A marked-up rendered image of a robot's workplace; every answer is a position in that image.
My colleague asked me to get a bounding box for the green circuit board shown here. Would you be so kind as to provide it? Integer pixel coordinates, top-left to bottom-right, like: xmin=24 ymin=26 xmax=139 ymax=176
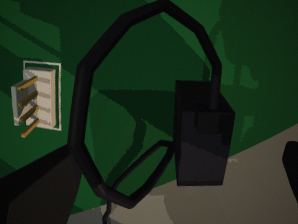
xmin=0 ymin=0 xmax=298 ymax=197

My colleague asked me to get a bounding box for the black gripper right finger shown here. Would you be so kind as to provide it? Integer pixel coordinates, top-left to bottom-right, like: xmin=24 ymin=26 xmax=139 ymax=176
xmin=282 ymin=140 xmax=298 ymax=202

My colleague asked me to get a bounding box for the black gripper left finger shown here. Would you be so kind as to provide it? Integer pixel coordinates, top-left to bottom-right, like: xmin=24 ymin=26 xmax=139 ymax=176
xmin=0 ymin=144 xmax=82 ymax=224

